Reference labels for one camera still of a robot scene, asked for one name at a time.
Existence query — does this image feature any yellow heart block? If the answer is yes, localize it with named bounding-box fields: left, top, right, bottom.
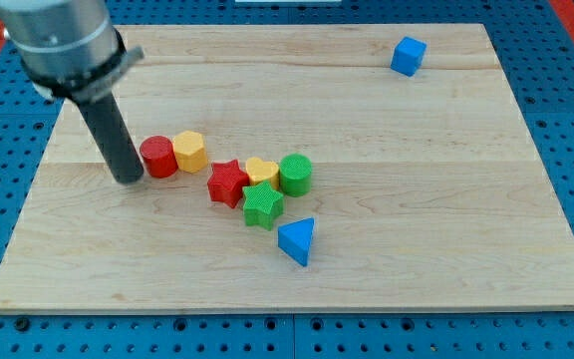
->
left=245, top=157, right=280, bottom=190

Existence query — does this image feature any red cylinder block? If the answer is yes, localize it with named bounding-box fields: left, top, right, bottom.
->
left=140, top=136, right=178, bottom=179

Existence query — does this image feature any yellow hexagon block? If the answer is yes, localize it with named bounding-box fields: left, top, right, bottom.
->
left=172, top=131, right=208, bottom=174

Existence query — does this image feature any blue cube block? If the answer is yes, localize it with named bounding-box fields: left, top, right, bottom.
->
left=390, top=37, right=428, bottom=77

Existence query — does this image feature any red star block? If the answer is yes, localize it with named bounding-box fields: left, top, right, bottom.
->
left=207, top=160, right=249, bottom=208

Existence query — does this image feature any green cylinder block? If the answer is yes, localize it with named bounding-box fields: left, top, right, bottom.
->
left=279, top=154, right=313, bottom=196

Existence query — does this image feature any green star block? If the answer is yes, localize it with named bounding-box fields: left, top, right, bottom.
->
left=242, top=180, right=284, bottom=230

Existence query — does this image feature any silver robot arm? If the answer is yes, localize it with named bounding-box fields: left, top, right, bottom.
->
left=0, top=0, right=144, bottom=184

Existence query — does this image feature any blue triangle block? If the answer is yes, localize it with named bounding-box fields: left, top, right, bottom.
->
left=277, top=217, right=315, bottom=266

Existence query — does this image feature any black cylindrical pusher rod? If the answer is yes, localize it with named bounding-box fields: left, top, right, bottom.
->
left=78, top=93, right=144, bottom=183

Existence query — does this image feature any wooden board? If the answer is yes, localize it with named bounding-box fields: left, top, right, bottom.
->
left=0, top=24, right=574, bottom=315

